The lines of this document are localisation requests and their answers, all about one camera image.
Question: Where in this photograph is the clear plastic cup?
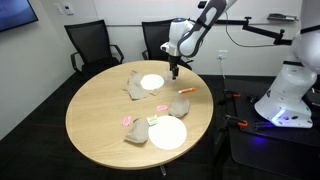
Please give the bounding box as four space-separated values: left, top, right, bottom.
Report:
163 69 175 83

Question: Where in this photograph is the orange clamp upper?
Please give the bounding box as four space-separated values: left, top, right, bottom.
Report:
223 89 241 99

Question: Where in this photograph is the wall monitor screen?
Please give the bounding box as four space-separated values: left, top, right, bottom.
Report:
0 0 38 32

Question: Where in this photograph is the orange clamp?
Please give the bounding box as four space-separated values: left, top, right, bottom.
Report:
225 115 248 127
223 89 241 99

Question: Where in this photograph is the black cable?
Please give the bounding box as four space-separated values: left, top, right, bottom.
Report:
225 11 278 48

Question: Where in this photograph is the brown napkin centre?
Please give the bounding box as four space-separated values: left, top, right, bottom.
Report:
124 83 146 100

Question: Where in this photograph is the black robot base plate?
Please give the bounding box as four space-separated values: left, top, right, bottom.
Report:
231 93 320 169

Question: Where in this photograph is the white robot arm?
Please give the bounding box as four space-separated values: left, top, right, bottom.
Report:
161 0 320 128

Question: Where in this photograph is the round wooden table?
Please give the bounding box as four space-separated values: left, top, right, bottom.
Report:
66 60 214 170

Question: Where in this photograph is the pink sweetener packet small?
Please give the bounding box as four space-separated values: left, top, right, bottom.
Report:
122 116 132 126

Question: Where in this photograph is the orange clamp lower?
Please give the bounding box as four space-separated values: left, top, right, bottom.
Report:
225 115 248 127

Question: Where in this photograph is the crumpled brown napkin near marker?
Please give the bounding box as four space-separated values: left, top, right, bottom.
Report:
169 97 190 117

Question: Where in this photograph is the orange marker pen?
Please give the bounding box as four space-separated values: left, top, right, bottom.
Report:
178 87 196 94

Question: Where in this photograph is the pink sweetener packet large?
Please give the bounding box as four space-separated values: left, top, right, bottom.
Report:
156 105 168 111

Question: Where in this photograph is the white paper plate far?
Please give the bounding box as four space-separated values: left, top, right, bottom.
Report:
148 116 187 150

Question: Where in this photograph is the white wall outlet plate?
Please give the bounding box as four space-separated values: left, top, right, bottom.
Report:
218 50 228 60

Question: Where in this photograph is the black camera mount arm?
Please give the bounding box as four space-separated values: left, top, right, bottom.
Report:
216 17 292 45

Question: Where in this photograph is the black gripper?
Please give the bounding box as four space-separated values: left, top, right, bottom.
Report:
168 55 180 80

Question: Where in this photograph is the black mesh office chair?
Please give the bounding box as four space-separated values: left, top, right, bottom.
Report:
64 20 124 78

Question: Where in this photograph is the white paper plate near cup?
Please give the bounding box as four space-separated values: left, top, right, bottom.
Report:
140 74 164 90

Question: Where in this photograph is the brown napkin beside door plate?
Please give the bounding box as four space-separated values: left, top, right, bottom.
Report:
124 119 149 143

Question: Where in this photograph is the yellow sweetener packet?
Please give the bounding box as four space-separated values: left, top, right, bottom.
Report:
147 115 158 126

